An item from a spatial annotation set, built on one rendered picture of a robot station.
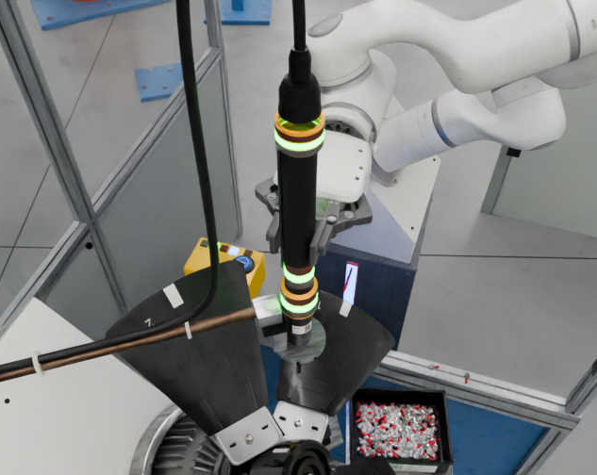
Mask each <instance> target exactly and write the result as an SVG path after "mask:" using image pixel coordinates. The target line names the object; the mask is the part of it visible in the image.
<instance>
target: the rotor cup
mask: <svg viewBox="0 0 597 475"><path fill-rule="evenodd" d="M274 449H289V450H288V452H273V451H274ZM308 474H313V475H337V471H336V467H335V464H334V461H333V458H332V456H331V454H330V452H329V451H328V449H327V448H326V447H325V446H324V445H323V444H322V443H321V442H319V441H316V440H313V439H282V441H281V442H280V443H278V444H276V445H274V446H273V447H271V448H269V449H267V450H265V451H264V452H262V453H260V454H259V455H257V456H255V457H253V458H251V459H250V460H248V461H246V462H244V463H242V464H241V465H238V466H234V465H232V464H231V463H230V461H229V460H228V458H227V456H225V458H224V461H223V465H222V469H221V475H308Z"/></svg>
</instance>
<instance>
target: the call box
mask: <svg viewBox="0 0 597 475"><path fill-rule="evenodd" d="M203 239H204V240H207V238H204V237H201V238H200V240H199V242H198V243H197V245H196V247H195V249H194V250H193V252H192V254H191V256H190V258H189V260H188V262H187V263H186V265H185V267H184V272H185V276H186V275H188V274H190V273H193V272H195V271H197V270H200V269H203V268H206V267H209V266H210V256H209V247H208V246H207V248H206V247H202V246H200V244H201V242H202V240H203ZM218 243H219V244H220V246H219V257H220V263H222V262H224V261H228V260H234V259H236V258H237V257H238V256H244V255H243V253H244V251H245V249H244V248H241V247H238V246H234V245H230V244H226V243H222V242H219V241H218ZM222 244H223V245H227V246H229V249H228V251H227V252H226V253H224V252H220V248H221V246H222ZM231 247H235V248H238V249H239V251H238V253H237V255H233V254H230V253H229V251H230V249H231ZM249 258H250V259H251V262H252V267H251V269H250V270H248V271H246V272H245V273H246V278H247V283H248V287H249V292H250V297H251V301H252V300H253V299H255V298H256V297H257V294H258V293H259V290H260V288H261V286H262V284H263V282H264V279H265V277H266V272H265V258H264V253H260V252H256V251H253V253H252V255H251V257H249Z"/></svg>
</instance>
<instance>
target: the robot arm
mask: <svg viewBox="0 0 597 475"><path fill-rule="evenodd" d="M392 42H404V43H410V44H414V45H417V46H419V47H421V48H422V49H424V50H425V51H427V52H428V53H429V54H431V55H432V56H433V57H434V58H435V59H436V61H437V62H438V63H439V65H440V67H441V68H442V69H443V70H444V72H445V74H446V75H447V77H448V78H449V80H450V81H451V83H452V84H453V86H454V87H455V89H454V90H450V91H447V92H445V93H443V94H441V95H439V96H437V97H435V98H433V99H430V100H428V101H426V102H424V103H421V104H419V105H417V106H415V107H412V108H410V109H408V110H406V111H404V112H401V113H399V114H397V115H395V116H393V117H390V118H388V119H387V118H386V117H385V116H386V113H387V111H388V108H389V105H390V101H391V98H392V96H393V94H394V91H395V88H396V86H397V81H398V74H397V70H396V68H395V66H394V64H393V62H392V61H391V60H390V59H389V58H388V57H387V56H386V55H385V54H383V53H381V52H380V51H377V50H374V49H372V48H374V47H376V46H379V45H382V44H386V43H392ZM306 45H307V46H308V49H309V52H310V54H311V72H312V73H313V74H314V75H315V76H316V78H317V80H318V82H319V84H320V86H321V104H322V112H323V114H324V144H323V148H322V149H321V150H320V151H319V152H318V164H317V192H316V220H317V221H319V223H318V226H317V228H316V231H315V233H314V236H313V238H312V240H311V242H310V245H309V262H310V264H312V265H316V263H317V261H318V258H319V255H320V254H321V255H325V253H326V250H327V248H328V245H329V242H330V240H331V238H334V237H335V236H336V235H337V233H340V232H342V231H345V230H348V229H350V228H352V227H353V226H354V225H356V226H358V225H363V224H368V223H371V222H372V220H373V211H372V209H371V207H370V205H369V202H368V200H367V198H366V196H365V194H366V190H367V186H368V183H369V179H370V176H371V177H372V179H373V180H375V181H376V182H377V183H378V184H380V185H382V186H384V187H394V186H396V185H398V184H400V183H401V182H402V180H403V178H404V176H405V173H406V166H408V165H410V164H413V163H415V162H418V161H421V160H423V159H426V158H429V157H430V156H435V155H437V154H440V153H443V152H445V151H448V150H451V149H453V148H456V147H458V146H460V145H463V144H466V143H468V142H472V141H476V140H491V141H495V142H498V143H500V144H503V145H505V146H508V147H510V148H514V149H517V150H523V151H536V150H540V149H543V148H546V147H548V146H550V145H553V144H554V143H555V142H556V141H557V140H559V138H560V137H561V136H562V135H563V133H564V131H565V128H566V114H565V109H564V106H563V103H562V100H561V97H560V94H559V91H558V89H562V90H574V89H579V88H583V87H585V86H587V85H590V84H592V83H595V82H597V0H522V1H519V2H517V3H514V4H512V5H509V6H507V7H505V8H501V9H498V10H496V11H493V12H492V13H489V14H487V15H484V16H482V17H479V18H477V19H473V20H469V21H461V20H458V19H455V18H453V17H450V16H448V15H446V14H444V13H443V12H441V11H439V10H436V9H434V8H431V7H429V6H428V5H426V4H423V3H420V2H417V1H413V0H374V1H372V2H368V3H365V4H362V5H359V6H356V7H354V8H350V9H347V10H345V11H343V12H341V13H338V14H336V15H333V16H331V17H328V18H326V19H324V20H322V21H320V22H319V23H317V24H315V25H314V26H312V27H311V28H310V29H309V30H308V31H307V33H306ZM488 90H490V91H491V94H492V97H493V100H494V103H495V105H496V108H497V115H496V114H494V113H492V112H490V111H489V110H488V109H487V108H485V107H484V105H483V104H482V103H481V102H480V101H479V100H478V99H477V98H476V97H475V94H476V93H480V92H484V91H488ZM273 192H274V193H273ZM255 194H256V197H257V198H258V199H259V200H260V201H261V202H262V203H264V204H265V205H266V206H267V208H268V210H269V211H270V213H271V214H272V216H273V219H272V221H271V223H270V225H269V227H268V229H267V232H266V241H269V244H270V254H277V253H278V250H279V248H280V232H279V208H278V184H277V171H276V173H275V175H273V176H272V177H270V178H268V179H266V180H265V181H263V182H261V183H259V184H258V185H256V186H255Z"/></svg>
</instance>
